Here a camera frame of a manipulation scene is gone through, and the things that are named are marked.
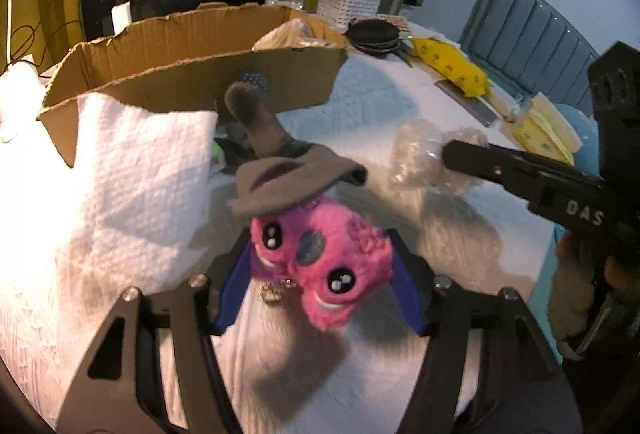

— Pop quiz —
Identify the white cloth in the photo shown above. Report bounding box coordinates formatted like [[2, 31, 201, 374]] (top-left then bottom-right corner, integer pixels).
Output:
[[0, 54, 48, 143]]

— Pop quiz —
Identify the grey metal ruler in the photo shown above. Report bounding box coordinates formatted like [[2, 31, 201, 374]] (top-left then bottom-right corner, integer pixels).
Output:
[[435, 78, 500, 127]]

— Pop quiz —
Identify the yellow printed packet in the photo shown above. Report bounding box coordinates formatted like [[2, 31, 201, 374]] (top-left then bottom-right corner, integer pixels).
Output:
[[411, 37, 490, 98]]

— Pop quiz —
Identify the clear plastic wrap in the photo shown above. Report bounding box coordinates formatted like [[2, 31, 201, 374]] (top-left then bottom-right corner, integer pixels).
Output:
[[389, 120, 488, 197]]

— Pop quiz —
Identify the white paper towel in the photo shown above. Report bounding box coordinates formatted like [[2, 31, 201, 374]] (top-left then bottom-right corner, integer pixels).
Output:
[[50, 92, 219, 309]]

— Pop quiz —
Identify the person's right hand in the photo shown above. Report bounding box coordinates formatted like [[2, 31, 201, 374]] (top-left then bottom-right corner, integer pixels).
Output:
[[547, 231, 608, 357]]

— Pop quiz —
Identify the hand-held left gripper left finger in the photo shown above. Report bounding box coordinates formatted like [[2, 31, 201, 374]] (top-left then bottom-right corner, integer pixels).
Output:
[[54, 232, 252, 434]]

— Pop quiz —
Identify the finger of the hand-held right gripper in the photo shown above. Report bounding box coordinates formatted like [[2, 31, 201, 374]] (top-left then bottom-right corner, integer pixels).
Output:
[[440, 140, 607, 205]]

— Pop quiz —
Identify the light blue ball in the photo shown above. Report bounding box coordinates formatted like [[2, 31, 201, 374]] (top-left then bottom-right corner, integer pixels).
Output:
[[554, 102, 600, 172]]

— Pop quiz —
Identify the clear plastic bag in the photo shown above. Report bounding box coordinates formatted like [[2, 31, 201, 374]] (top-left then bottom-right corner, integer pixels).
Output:
[[251, 16, 341, 52]]

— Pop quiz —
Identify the stack of black round discs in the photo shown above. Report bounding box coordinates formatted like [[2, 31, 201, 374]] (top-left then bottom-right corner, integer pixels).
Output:
[[346, 18, 401, 54]]

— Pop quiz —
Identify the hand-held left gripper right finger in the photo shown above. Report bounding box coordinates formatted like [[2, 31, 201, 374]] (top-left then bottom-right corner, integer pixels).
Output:
[[387, 241, 585, 434]]

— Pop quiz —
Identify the brown cardboard box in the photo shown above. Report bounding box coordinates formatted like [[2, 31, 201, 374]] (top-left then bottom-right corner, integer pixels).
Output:
[[36, 2, 349, 169]]

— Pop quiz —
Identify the dark polka dot cloth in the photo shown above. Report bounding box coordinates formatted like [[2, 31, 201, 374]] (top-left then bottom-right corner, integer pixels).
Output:
[[239, 72, 273, 102]]

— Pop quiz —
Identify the white power adapter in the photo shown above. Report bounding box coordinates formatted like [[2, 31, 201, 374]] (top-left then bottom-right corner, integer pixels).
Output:
[[111, 2, 133, 34]]

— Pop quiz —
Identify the black cable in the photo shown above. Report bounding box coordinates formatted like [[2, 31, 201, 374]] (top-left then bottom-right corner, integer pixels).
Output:
[[7, 0, 121, 64]]

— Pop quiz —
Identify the pink plush toy grey hat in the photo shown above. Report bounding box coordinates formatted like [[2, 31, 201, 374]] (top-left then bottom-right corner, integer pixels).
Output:
[[224, 81, 393, 331]]

